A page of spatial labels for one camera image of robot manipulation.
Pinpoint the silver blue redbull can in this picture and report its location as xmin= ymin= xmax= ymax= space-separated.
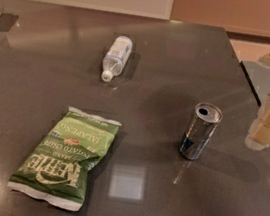
xmin=179 ymin=102 xmax=223 ymax=160

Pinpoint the green jalapeno chip bag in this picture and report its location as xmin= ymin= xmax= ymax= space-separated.
xmin=7 ymin=107 xmax=121 ymax=212

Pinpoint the grey side table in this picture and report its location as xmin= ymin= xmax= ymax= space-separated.
xmin=240 ymin=60 xmax=270 ymax=105

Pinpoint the clear plastic water bottle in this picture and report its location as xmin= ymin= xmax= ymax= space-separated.
xmin=101 ymin=36 xmax=133 ymax=82

